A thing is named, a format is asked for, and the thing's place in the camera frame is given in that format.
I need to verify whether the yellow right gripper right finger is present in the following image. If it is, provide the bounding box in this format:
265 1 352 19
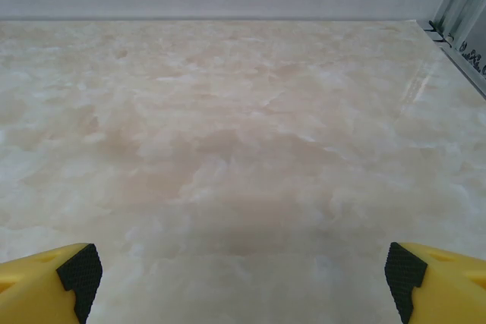
383 241 486 324

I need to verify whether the aluminium side rail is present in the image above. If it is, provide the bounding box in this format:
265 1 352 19
431 30 486 97

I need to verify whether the black corner bracket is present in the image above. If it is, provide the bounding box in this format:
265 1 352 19
428 20 453 42

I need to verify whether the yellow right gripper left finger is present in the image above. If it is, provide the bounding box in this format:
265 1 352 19
0 242 103 324

